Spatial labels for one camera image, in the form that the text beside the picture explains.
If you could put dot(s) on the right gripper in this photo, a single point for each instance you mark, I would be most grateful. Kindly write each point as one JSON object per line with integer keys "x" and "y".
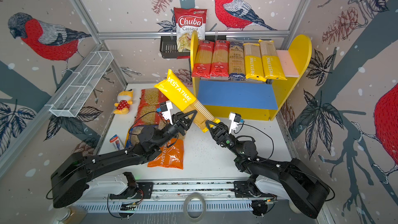
{"x": 219, "y": 131}

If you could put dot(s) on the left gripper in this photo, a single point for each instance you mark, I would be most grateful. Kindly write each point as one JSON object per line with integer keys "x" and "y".
{"x": 179, "y": 126}

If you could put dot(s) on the yellow Pastatime spaghetti bag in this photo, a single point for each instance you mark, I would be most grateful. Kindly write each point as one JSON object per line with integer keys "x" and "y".
{"x": 185, "y": 100}
{"x": 253, "y": 62}
{"x": 271, "y": 63}

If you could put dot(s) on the orange Pastatime macaroni bag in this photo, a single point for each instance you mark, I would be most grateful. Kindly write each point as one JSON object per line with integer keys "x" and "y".
{"x": 171, "y": 156}

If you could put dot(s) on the red spaghetti bag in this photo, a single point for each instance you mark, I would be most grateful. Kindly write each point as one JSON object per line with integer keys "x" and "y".
{"x": 220, "y": 59}
{"x": 203, "y": 60}

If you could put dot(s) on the dark blue spaghetti bag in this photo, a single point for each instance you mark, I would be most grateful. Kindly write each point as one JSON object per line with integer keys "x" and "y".
{"x": 236, "y": 62}

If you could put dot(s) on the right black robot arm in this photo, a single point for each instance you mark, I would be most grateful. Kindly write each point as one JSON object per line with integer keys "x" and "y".
{"x": 306, "y": 190}

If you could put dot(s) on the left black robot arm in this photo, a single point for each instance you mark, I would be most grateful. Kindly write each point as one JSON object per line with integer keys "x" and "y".
{"x": 70, "y": 179}

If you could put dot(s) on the yellow shelf pink blue boards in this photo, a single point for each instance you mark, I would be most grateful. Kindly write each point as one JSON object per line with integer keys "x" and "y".
{"x": 254, "y": 100}

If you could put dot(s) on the red macaroni bag near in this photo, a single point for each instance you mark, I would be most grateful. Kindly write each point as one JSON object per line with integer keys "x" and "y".
{"x": 148, "y": 115}

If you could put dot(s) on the red macaroni bag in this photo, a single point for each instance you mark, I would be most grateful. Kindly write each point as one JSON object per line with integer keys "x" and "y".
{"x": 152, "y": 96}
{"x": 148, "y": 115}

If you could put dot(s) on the red macaroni bag far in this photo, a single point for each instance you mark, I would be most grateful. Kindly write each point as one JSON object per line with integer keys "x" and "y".
{"x": 152, "y": 96}

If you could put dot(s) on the blue macaroni bag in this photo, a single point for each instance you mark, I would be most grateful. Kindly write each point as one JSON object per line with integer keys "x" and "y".
{"x": 133, "y": 135}

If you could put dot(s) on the yellow plush toy red dress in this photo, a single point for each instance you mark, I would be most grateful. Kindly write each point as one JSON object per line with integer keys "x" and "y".
{"x": 124, "y": 101}

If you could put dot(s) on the clear tape roll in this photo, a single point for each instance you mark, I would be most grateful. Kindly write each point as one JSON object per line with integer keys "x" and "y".
{"x": 194, "y": 207}

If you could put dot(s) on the red Chuba cassava chips bag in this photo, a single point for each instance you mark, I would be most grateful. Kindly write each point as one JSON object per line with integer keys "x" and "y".
{"x": 187, "y": 21}

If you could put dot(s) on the glass jar with lid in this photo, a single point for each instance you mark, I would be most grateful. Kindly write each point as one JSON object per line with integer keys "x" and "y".
{"x": 71, "y": 215}

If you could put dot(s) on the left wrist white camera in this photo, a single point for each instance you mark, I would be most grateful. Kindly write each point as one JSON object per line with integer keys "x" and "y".
{"x": 165, "y": 110}

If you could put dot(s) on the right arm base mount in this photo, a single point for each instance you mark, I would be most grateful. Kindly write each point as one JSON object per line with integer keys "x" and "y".
{"x": 248, "y": 189}

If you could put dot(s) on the black wire wall basket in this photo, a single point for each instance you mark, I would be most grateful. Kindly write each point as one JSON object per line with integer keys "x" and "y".
{"x": 168, "y": 48}

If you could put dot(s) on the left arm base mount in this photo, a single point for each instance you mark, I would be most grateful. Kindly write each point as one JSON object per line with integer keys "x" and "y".
{"x": 134, "y": 189}

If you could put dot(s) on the white mesh wall shelf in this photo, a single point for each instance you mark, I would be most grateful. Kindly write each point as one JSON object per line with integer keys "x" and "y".
{"x": 84, "y": 80}

